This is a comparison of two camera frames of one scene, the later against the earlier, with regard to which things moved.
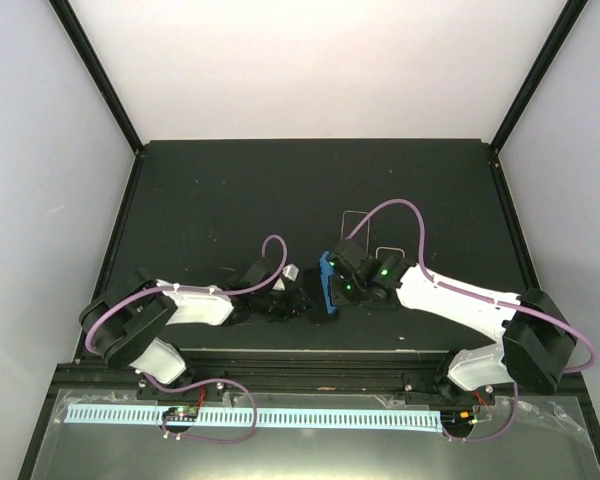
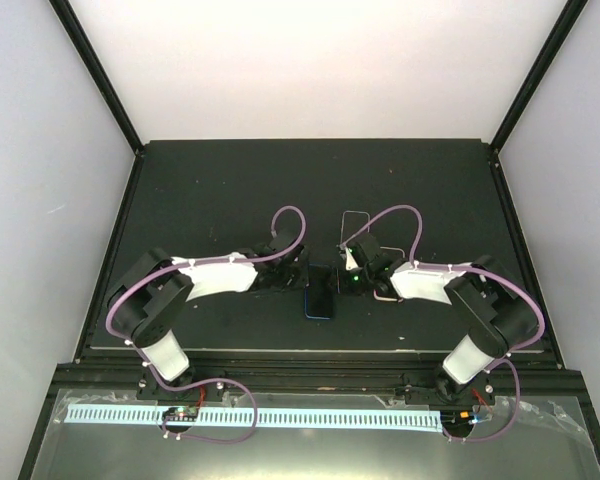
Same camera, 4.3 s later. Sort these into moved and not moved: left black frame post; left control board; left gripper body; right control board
Moved: left gripper body
Not moved: left black frame post; left control board; right control board
